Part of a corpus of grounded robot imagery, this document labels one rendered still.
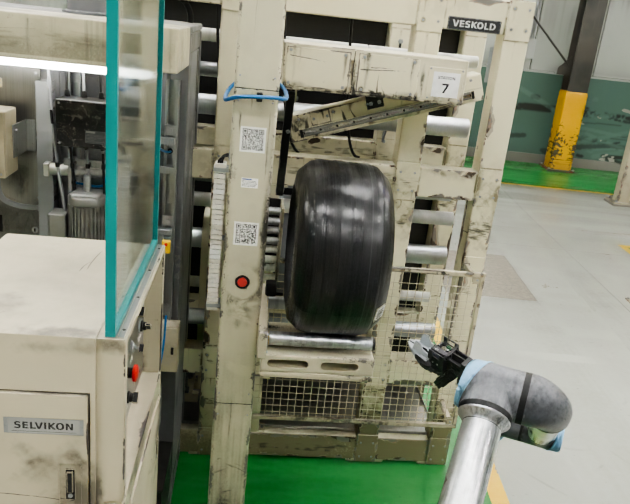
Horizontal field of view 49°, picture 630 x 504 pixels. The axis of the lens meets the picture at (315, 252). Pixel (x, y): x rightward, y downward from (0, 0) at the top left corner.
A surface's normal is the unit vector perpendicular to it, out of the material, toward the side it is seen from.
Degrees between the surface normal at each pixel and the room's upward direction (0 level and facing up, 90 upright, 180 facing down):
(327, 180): 26
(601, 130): 90
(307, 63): 90
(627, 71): 90
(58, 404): 90
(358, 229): 60
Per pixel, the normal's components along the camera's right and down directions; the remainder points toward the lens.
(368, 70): 0.07, 0.33
